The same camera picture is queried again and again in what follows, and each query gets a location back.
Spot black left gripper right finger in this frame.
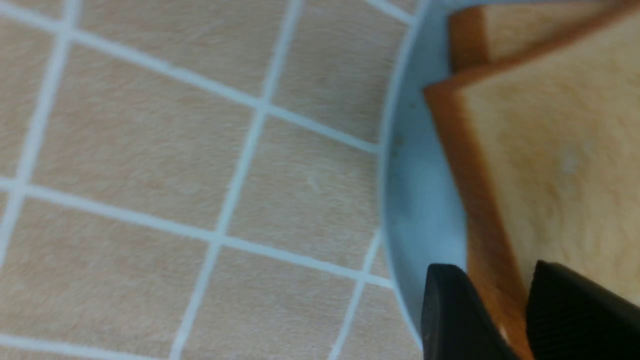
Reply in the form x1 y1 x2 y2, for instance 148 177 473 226
526 260 640 360

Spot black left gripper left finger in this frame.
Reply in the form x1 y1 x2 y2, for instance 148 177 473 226
421 264 518 360

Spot toast slice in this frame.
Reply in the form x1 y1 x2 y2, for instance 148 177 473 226
447 0 622 73
424 10 640 360

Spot light blue plate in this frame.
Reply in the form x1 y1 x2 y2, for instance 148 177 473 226
378 0 621 351

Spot beige checked tablecloth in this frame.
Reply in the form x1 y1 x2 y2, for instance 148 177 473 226
1 0 422 360

